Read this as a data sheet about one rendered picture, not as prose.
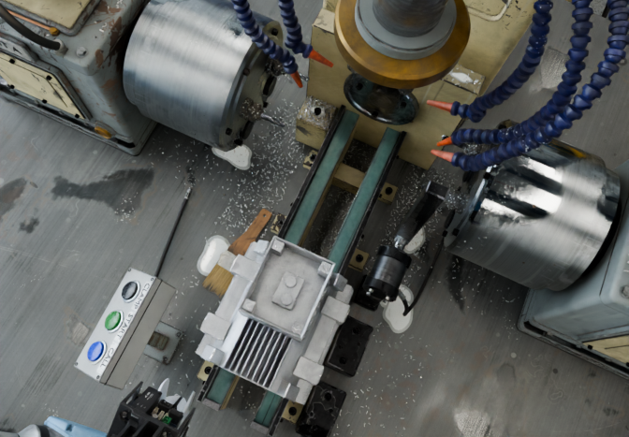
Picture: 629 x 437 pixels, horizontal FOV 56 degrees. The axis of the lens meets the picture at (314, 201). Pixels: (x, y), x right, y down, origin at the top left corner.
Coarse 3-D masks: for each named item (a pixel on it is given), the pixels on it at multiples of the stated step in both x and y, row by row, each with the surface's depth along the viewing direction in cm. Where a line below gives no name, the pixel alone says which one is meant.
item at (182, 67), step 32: (160, 0) 97; (192, 0) 97; (224, 0) 100; (160, 32) 94; (192, 32) 94; (224, 32) 94; (128, 64) 97; (160, 64) 95; (192, 64) 94; (224, 64) 93; (256, 64) 98; (128, 96) 103; (160, 96) 97; (192, 96) 95; (224, 96) 94; (256, 96) 107; (192, 128) 100; (224, 128) 98
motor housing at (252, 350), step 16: (256, 256) 95; (240, 288) 92; (352, 288) 95; (224, 304) 91; (240, 304) 90; (320, 304) 91; (240, 320) 89; (320, 320) 91; (208, 336) 90; (240, 336) 86; (256, 336) 87; (272, 336) 85; (320, 336) 90; (240, 352) 86; (256, 352) 86; (272, 352) 85; (288, 352) 87; (304, 352) 89; (320, 352) 89; (224, 368) 86; (240, 368) 85; (256, 368) 84; (272, 368) 85; (288, 368) 87; (256, 384) 85; (272, 384) 85; (304, 384) 89; (304, 400) 89
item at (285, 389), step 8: (264, 240) 92; (256, 248) 92; (264, 248) 91; (336, 280) 90; (344, 280) 91; (336, 288) 91; (208, 344) 87; (208, 352) 86; (216, 352) 86; (224, 352) 87; (208, 360) 86; (216, 360) 86; (280, 384) 86; (288, 384) 85; (280, 392) 85; (288, 392) 85; (296, 392) 86
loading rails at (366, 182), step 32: (352, 128) 117; (320, 160) 115; (384, 160) 116; (320, 192) 113; (352, 192) 125; (384, 192) 124; (288, 224) 110; (352, 224) 111; (352, 256) 119; (224, 384) 101; (256, 416) 100; (288, 416) 109
